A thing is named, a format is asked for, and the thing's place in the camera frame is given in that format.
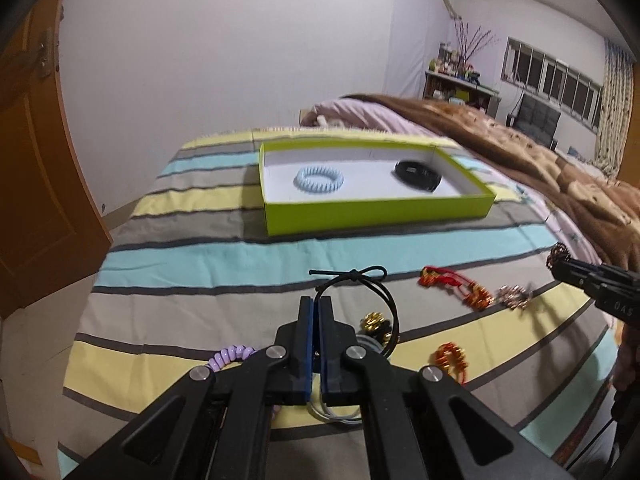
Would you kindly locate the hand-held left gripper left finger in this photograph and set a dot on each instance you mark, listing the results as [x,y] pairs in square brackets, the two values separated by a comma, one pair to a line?
[311,345]

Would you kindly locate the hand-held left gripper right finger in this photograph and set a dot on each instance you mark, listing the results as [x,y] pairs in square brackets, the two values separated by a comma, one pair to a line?
[326,350]

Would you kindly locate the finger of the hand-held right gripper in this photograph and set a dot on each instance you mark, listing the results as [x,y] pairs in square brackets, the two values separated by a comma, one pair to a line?
[595,269]
[575,277]

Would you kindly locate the brown beaded ornament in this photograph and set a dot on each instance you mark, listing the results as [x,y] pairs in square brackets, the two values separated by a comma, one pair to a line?
[557,254]

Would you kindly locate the lime green cardboard box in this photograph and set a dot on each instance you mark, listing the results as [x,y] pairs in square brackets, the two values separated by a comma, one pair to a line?
[350,210]

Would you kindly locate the person's right hand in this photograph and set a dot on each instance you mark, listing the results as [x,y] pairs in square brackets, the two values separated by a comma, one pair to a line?
[629,360]

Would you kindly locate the brown plush blanket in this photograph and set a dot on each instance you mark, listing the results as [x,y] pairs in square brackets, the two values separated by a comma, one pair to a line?
[525,170]

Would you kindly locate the grey padded chair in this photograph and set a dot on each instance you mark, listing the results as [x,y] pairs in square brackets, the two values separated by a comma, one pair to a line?
[537,120]

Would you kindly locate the patterned curtain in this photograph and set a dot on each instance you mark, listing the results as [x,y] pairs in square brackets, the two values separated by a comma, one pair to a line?
[615,110]

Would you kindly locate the black wristband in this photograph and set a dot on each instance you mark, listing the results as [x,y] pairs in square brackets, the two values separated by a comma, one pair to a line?
[400,172]

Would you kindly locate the barred window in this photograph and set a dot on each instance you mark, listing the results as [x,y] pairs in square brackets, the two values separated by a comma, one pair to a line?
[550,77]

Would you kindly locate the cluttered shelf unit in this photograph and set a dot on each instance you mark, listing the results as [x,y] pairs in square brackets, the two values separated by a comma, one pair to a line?
[450,91]

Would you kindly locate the pink quilt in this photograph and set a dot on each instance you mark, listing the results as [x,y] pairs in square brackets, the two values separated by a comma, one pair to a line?
[370,112]

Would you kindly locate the dried flower branches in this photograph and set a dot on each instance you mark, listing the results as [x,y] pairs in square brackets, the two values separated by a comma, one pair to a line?
[470,45]

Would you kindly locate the wooden door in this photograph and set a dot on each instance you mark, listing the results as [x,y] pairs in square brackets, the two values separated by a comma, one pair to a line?
[35,185]

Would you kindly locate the wall socket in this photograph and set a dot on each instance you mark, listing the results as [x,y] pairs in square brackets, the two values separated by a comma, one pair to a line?
[302,116]

